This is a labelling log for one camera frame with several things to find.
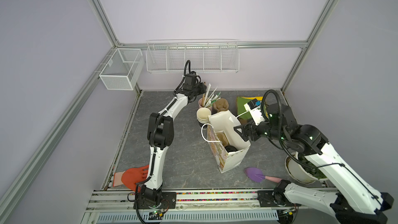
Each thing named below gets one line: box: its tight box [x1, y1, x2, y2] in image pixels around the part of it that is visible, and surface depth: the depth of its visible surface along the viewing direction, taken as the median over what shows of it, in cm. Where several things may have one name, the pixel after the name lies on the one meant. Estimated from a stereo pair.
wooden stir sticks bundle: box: [202, 82, 221, 108], surface depth 99 cm
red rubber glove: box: [112, 164, 150, 193], surface depth 82 cm
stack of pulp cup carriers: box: [212, 98, 230, 113], surface depth 110 cm
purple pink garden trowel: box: [243, 166, 282, 184], surface depth 82 cm
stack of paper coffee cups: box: [196, 107, 212, 124], surface depth 93 cm
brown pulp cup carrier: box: [216, 130, 231, 147], surface depth 93 cm
